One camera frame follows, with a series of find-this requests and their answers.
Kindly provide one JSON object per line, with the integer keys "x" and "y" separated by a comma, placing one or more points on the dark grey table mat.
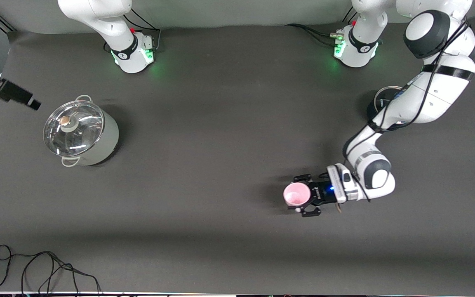
{"x": 221, "y": 185}

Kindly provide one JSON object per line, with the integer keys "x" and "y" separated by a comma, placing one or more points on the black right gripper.
{"x": 11, "y": 91}

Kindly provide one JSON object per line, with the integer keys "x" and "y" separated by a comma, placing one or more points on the dark blue saucepan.
{"x": 371, "y": 112}

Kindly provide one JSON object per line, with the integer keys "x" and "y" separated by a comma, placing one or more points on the pink plastic cup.
{"x": 296, "y": 194}

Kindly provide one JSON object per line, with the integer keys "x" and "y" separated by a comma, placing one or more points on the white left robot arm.
{"x": 435, "y": 95}

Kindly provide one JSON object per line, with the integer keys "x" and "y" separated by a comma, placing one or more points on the glass pot lid gold knob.
{"x": 81, "y": 132}

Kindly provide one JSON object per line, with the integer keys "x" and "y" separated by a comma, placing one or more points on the grey-green cooking pot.
{"x": 106, "y": 140}

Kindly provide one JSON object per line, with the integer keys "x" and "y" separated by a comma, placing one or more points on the glass lid blue knob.
{"x": 385, "y": 97}

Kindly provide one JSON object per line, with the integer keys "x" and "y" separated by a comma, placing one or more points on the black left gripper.
{"x": 321, "y": 192}

